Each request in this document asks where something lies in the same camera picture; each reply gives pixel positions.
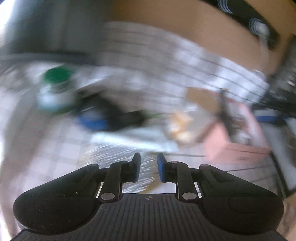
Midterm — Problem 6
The black monitor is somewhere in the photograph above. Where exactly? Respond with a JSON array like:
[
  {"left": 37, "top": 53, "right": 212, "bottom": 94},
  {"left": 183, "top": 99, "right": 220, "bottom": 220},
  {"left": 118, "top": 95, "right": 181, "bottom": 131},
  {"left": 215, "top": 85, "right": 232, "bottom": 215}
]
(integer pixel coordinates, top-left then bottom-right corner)
[{"left": 1, "top": 1, "right": 111, "bottom": 65}]

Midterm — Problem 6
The green lid glass jar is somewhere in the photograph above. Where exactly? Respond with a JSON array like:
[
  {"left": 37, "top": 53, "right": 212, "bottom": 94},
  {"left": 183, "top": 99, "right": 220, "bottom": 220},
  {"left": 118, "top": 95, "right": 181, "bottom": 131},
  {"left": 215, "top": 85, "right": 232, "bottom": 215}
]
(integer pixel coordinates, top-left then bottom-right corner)
[{"left": 37, "top": 66, "right": 78, "bottom": 113}]

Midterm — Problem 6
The clear jar tan lid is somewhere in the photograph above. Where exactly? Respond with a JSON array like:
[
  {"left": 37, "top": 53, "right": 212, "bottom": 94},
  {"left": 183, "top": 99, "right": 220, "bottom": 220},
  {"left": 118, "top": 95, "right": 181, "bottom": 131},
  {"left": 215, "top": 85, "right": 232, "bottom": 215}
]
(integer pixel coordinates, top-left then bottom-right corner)
[{"left": 165, "top": 86, "right": 224, "bottom": 145}]

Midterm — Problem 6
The pink storage box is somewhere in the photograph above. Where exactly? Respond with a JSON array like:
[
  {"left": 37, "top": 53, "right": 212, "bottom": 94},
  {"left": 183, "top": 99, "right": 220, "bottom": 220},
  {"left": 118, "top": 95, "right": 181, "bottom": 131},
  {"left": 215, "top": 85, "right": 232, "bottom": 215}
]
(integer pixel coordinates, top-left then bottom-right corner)
[{"left": 203, "top": 100, "right": 271, "bottom": 164}]

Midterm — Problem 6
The black power strip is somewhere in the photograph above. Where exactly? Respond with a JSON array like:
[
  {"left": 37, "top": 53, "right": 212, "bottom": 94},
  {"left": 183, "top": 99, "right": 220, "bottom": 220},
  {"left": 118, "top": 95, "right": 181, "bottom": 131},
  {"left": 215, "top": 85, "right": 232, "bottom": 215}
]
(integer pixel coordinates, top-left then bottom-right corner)
[{"left": 205, "top": 1, "right": 280, "bottom": 50}]

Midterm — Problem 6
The white black grid tablecloth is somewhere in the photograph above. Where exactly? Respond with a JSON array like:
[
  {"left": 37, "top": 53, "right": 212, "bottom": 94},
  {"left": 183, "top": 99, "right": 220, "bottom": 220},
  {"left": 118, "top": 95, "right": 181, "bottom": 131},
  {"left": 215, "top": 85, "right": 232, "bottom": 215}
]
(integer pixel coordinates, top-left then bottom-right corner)
[{"left": 1, "top": 22, "right": 269, "bottom": 240}]

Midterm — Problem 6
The wet wipes pack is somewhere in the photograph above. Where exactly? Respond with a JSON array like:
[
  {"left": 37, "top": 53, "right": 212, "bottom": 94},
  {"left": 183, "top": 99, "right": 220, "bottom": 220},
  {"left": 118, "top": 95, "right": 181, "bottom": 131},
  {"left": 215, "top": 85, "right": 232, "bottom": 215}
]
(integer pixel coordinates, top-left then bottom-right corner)
[{"left": 91, "top": 126, "right": 179, "bottom": 153}]

